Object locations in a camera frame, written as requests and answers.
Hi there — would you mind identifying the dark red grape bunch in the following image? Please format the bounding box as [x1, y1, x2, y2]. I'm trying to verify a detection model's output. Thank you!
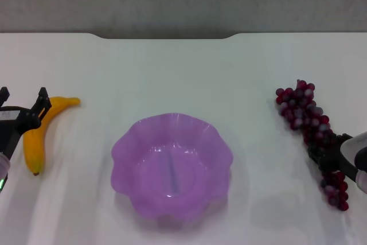
[275, 79, 350, 211]

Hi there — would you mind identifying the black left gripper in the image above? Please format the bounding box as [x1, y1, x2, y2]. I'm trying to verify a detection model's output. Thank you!
[0, 86, 53, 161]

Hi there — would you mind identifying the purple translucent scalloped bowl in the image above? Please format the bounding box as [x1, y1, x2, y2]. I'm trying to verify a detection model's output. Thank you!
[110, 114, 234, 226]

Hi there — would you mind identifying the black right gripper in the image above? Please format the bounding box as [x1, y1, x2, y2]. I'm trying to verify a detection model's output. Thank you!
[307, 133, 360, 180]

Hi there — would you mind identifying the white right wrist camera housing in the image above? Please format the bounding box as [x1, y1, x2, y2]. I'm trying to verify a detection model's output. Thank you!
[339, 131, 367, 160]

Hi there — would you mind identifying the yellow banana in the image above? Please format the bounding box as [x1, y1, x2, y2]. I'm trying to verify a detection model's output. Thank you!
[22, 96, 81, 176]

